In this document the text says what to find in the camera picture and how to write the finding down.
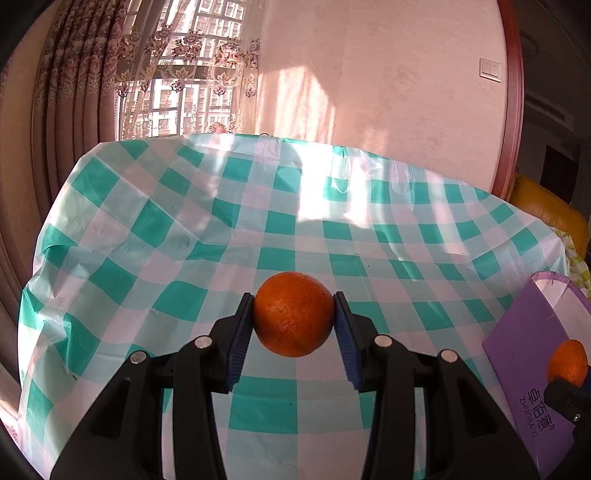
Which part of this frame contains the pleated beige curtain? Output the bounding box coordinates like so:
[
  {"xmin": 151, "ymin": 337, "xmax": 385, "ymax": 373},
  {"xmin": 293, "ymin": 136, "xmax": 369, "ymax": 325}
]
[{"xmin": 0, "ymin": 0, "xmax": 122, "ymax": 374}]

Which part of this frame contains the sheer floral curtain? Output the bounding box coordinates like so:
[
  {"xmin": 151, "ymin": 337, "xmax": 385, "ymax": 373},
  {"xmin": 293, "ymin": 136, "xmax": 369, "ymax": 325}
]
[{"xmin": 104, "ymin": 0, "xmax": 262, "ymax": 140}]

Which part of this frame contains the yellow leather sofa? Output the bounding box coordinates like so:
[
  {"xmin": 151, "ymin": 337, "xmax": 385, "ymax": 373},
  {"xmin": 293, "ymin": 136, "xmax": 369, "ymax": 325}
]
[{"xmin": 509, "ymin": 174, "xmax": 591, "ymax": 259}]

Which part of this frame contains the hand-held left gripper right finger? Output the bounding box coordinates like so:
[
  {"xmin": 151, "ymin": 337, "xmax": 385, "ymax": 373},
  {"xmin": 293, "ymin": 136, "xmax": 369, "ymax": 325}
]
[{"xmin": 333, "ymin": 291, "xmax": 540, "ymax": 480}]

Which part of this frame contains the yellow-green patterned cloth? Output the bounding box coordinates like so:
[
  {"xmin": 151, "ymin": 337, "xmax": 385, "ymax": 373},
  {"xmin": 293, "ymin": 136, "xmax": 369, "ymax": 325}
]
[{"xmin": 556, "ymin": 228, "xmax": 591, "ymax": 291}]

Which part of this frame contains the teal checkered tablecloth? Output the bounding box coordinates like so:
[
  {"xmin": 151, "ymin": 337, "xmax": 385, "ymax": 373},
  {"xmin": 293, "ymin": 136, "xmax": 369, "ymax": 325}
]
[{"xmin": 17, "ymin": 133, "xmax": 571, "ymax": 480}]

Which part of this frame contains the wall light switch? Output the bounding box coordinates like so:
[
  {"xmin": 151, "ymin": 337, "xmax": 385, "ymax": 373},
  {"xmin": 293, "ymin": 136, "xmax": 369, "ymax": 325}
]
[{"xmin": 479, "ymin": 58, "xmax": 503, "ymax": 84}]

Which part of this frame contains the purple cardboard box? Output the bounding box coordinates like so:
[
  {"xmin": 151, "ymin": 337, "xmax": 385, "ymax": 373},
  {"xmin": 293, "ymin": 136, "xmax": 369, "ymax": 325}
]
[{"xmin": 482, "ymin": 271, "xmax": 591, "ymax": 478}]

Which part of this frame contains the reddish wooden door frame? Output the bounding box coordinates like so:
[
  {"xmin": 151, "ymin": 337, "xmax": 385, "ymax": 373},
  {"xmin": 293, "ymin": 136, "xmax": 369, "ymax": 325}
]
[{"xmin": 489, "ymin": 0, "xmax": 525, "ymax": 199}]

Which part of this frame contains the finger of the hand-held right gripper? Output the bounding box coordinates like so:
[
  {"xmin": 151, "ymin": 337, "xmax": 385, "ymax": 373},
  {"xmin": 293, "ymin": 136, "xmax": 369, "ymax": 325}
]
[{"xmin": 543, "ymin": 377, "xmax": 591, "ymax": 437}]

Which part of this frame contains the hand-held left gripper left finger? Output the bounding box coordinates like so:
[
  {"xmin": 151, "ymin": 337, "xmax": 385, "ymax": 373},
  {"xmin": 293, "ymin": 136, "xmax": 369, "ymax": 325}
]
[{"xmin": 50, "ymin": 292, "xmax": 254, "ymax": 480}]

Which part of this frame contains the orange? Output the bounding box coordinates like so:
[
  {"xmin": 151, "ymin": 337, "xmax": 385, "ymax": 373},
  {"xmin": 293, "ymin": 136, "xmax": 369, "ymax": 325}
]
[
  {"xmin": 547, "ymin": 339, "xmax": 589, "ymax": 386},
  {"xmin": 254, "ymin": 272, "xmax": 334, "ymax": 357}
]

